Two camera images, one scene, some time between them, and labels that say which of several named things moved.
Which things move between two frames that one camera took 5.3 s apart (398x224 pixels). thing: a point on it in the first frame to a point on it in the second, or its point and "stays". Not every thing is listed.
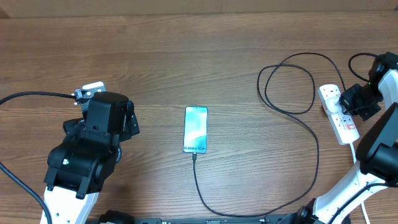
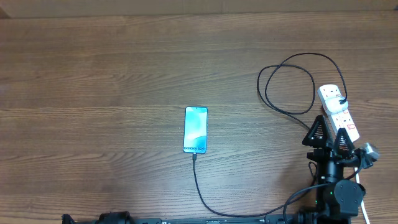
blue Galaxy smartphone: [195, 139] stays
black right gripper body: [360, 100] to [323, 155]
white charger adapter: [331, 104] stays
